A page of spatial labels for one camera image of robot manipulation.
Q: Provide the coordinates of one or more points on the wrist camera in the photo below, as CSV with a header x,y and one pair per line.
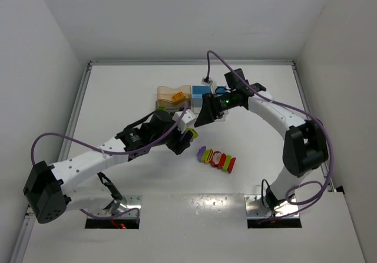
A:
x,y
206,81
186,121

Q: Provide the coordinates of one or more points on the grey translucent container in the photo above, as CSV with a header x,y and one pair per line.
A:
x,y
172,107

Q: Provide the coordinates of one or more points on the blue container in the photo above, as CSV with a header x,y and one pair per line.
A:
x,y
197,94

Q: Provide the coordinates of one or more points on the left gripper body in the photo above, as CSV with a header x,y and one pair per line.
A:
x,y
179,145

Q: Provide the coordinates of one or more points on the multicolour lego stack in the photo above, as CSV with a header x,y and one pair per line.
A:
x,y
216,159

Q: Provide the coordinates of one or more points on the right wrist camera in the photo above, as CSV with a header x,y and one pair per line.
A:
x,y
206,81

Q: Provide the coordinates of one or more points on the purple lego piece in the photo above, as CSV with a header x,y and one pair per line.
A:
x,y
185,139

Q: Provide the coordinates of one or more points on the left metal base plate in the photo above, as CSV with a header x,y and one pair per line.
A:
x,y
129,207

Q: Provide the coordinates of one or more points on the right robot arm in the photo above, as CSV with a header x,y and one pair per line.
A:
x,y
304,148

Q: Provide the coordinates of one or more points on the orange translucent container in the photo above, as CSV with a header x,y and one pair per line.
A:
x,y
165,93

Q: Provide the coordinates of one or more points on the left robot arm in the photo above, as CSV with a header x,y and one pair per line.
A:
x,y
80,184

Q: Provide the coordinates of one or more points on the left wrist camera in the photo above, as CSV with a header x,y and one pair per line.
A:
x,y
186,121

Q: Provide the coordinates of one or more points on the yellow lego piece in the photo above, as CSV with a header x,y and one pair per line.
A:
x,y
178,97

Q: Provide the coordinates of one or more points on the clear container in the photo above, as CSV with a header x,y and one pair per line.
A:
x,y
197,110

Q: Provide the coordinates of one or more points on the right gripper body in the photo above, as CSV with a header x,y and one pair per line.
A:
x,y
212,105

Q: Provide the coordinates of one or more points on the green lego brick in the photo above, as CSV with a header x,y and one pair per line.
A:
x,y
192,133

